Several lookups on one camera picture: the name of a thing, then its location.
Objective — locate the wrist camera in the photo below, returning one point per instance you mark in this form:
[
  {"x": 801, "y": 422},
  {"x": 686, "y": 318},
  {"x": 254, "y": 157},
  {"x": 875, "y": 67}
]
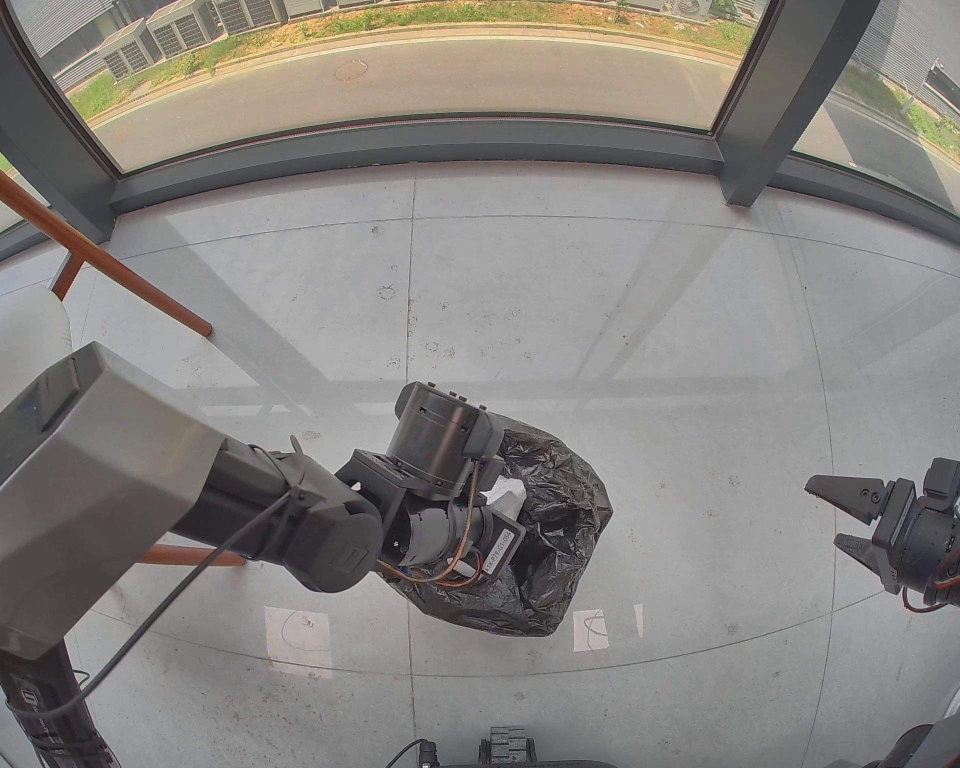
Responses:
[
  {"x": 943, "y": 480},
  {"x": 487, "y": 435}
]

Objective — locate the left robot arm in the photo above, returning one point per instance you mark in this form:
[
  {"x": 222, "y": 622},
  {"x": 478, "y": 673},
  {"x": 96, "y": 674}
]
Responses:
[{"x": 112, "y": 465}]

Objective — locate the white chair with red-brown legs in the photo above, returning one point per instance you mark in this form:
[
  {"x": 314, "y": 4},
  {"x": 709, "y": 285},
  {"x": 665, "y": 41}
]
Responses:
[{"x": 30, "y": 337}]

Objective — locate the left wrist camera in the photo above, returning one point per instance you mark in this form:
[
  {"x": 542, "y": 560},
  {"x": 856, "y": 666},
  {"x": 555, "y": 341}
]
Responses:
[{"x": 487, "y": 435}]

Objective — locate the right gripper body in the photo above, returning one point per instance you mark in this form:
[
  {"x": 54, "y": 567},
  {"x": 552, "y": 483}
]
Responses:
[{"x": 922, "y": 540}]

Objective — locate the black plastic bag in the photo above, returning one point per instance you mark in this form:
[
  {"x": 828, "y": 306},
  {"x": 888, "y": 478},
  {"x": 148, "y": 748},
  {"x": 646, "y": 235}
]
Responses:
[{"x": 555, "y": 525}]

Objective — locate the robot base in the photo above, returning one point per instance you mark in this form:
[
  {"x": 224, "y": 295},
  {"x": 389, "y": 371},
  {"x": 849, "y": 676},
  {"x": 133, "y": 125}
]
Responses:
[{"x": 508, "y": 742}]

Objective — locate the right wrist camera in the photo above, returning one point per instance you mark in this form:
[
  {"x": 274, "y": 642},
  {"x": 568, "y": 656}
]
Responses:
[{"x": 943, "y": 480}]

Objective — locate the window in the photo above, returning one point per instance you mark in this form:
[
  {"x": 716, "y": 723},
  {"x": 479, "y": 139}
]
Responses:
[{"x": 787, "y": 90}]

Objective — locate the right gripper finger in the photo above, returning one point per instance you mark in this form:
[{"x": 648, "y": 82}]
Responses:
[
  {"x": 862, "y": 555},
  {"x": 851, "y": 495}
]

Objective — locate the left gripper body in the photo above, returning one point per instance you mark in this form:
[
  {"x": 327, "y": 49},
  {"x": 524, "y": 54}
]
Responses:
[{"x": 450, "y": 536}]

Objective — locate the crumpled white paper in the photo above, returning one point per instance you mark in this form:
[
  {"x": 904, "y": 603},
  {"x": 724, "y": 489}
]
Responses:
[{"x": 504, "y": 492}]

